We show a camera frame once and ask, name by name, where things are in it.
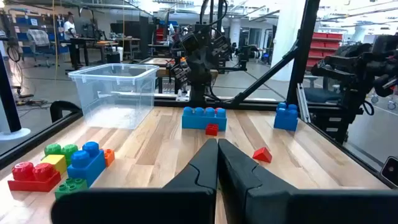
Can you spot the blue storage shelving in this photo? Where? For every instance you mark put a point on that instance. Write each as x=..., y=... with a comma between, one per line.
x=23, y=21

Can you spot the clear plastic bin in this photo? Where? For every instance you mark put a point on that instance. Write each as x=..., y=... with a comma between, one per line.
x=115, y=102

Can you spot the black work desk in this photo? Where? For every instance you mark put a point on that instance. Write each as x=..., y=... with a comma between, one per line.
x=87, y=42

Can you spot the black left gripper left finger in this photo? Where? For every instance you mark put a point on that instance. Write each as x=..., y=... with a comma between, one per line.
x=192, y=202

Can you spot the person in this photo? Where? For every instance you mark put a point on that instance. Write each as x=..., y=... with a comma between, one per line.
x=69, y=29

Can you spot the black neighbouring robot arm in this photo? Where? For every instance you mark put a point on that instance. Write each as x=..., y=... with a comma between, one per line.
x=351, y=74

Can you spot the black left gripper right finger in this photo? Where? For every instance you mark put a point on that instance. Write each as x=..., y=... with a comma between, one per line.
x=267, y=205

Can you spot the wooden neighbouring table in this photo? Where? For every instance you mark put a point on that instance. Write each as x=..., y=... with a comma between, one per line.
x=163, y=72

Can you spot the black distant robot arm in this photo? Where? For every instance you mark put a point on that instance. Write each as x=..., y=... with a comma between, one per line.
x=245, y=53

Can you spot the small orange block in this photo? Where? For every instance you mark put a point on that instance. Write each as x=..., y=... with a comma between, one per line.
x=109, y=156

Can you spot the small yellow block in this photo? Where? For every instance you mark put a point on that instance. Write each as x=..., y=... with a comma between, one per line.
x=56, y=161

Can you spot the grey office chair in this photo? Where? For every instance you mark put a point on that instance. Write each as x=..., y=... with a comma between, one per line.
x=38, y=39

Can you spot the silver aluminium extrusion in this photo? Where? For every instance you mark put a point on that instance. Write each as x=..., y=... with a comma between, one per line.
x=303, y=102

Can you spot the red large two-stud block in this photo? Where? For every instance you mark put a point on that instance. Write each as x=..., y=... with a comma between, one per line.
x=34, y=183

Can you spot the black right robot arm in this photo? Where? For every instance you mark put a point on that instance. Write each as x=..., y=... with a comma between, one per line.
x=199, y=71

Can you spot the green large two-stud block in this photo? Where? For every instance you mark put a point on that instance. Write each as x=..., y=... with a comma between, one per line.
x=66, y=149

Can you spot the black camera box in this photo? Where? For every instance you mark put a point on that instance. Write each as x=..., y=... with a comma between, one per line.
x=390, y=171

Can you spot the black curved tube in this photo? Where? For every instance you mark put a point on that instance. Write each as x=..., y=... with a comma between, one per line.
x=57, y=107

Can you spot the black pole white round base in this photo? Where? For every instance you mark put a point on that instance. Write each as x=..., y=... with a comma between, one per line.
x=9, y=102

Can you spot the black waste bin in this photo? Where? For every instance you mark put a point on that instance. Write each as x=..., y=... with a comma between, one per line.
x=113, y=57

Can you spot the blue large two-stud block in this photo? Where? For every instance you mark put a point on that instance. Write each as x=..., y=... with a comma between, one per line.
x=286, y=121
x=87, y=168
x=287, y=105

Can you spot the red storage bin shelf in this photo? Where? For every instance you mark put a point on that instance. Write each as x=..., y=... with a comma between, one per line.
x=325, y=45

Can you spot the sky blue four-stud block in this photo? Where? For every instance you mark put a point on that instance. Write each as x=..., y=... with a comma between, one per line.
x=203, y=122

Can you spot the small red block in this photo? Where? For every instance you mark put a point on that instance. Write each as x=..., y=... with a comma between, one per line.
x=211, y=129
x=262, y=154

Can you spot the small green block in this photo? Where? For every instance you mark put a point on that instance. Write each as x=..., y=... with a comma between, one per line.
x=71, y=187

